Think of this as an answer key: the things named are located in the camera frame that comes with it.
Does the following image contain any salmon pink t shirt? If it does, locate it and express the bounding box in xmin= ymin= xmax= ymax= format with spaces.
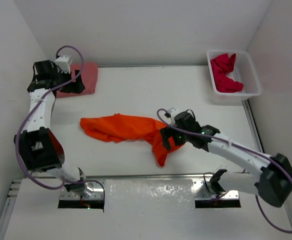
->
xmin=57 ymin=61 xmax=98 ymax=98

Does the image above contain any orange t shirt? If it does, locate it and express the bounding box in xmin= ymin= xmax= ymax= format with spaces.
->
xmin=80 ymin=113 xmax=183 ymax=167

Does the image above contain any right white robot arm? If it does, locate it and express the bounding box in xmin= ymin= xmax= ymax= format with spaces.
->
xmin=160 ymin=108 xmax=292 ymax=208

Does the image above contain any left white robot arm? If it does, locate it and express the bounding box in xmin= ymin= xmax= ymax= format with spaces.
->
xmin=14 ymin=55 xmax=87 ymax=195

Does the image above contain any white foam front board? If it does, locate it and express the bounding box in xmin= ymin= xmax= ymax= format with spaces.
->
xmin=5 ymin=179 xmax=292 ymax=240

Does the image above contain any magenta crumpled t shirt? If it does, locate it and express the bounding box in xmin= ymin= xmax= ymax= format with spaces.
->
xmin=210 ymin=53 xmax=244 ymax=93

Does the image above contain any white plastic basket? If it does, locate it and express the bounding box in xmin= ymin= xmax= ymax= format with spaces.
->
xmin=206 ymin=50 xmax=262 ymax=104

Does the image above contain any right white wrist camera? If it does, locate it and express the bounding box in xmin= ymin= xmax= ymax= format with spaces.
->
xmin=164 ymin=107 xmax=179 ymax=126

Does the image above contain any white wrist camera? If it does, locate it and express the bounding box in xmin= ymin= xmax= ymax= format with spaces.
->
xmin=164 ymin=107 xmax=179 ymax=126
xmin=54 ymin=55 xmax=73 ymax=74

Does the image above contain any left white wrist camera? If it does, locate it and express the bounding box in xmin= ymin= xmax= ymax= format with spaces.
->
xmin=54 ymin=55 xmax=73 ymax=74

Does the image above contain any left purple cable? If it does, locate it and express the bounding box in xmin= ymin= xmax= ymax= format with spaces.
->
xmin=15 ymin=45 xmax=106 ymax=201

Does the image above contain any purple cable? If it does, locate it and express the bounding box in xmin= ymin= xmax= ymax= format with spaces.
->
xmin=15 ymin=45 xmax=106 ymax=201
xmin=156 ymin=107 xmax=292 ymax=234

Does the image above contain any black thin cable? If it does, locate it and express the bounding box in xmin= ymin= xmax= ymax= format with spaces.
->
xmin=203 ymin=171 xmax=226 ymax=198

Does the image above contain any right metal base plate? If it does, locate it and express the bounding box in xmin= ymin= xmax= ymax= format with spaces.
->
xmin=192 ymin=177 xmax=239 ymax=201

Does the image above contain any metal base plate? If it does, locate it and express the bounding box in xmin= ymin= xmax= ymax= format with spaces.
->
xmin=60 ymin=179 xmax=106 ymax=201
xmin=192 ymin=177 xmax=239 ymax=201

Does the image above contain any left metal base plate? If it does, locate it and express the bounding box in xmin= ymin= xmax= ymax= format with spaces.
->
xmin=60 ymin=179 xmax=106 ymax=201

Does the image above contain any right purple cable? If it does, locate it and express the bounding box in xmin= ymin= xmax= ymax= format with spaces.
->
xmin=156 ymin=107 xmax=292 ymax=234

